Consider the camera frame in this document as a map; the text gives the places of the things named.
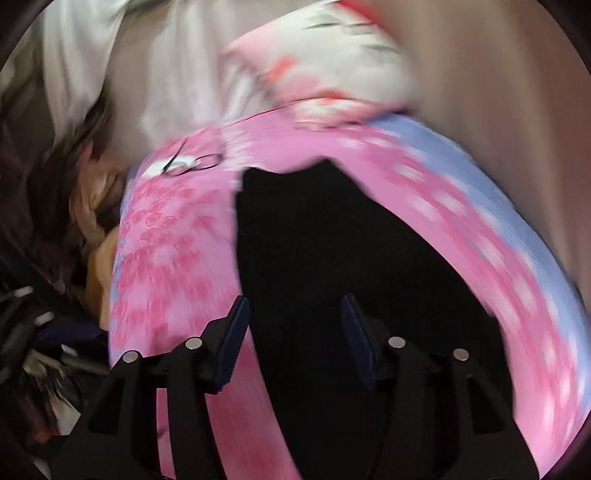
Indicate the white pink printed pillow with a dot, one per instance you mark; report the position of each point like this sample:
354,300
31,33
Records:
323,60

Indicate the black pants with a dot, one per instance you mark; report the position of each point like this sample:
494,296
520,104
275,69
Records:
314,254

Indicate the brown furry cloth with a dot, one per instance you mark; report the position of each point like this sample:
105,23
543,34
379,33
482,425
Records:
87,203

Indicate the pink printed bedsheet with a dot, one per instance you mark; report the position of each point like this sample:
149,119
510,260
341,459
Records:
184,258

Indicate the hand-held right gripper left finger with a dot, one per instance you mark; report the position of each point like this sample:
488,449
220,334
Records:
231,341

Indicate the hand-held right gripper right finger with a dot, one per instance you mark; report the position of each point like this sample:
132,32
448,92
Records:
356,337

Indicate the pile of assorted clutter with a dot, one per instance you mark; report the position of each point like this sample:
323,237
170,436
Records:
41,360

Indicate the white cloth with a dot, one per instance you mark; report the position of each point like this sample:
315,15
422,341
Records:
152,78

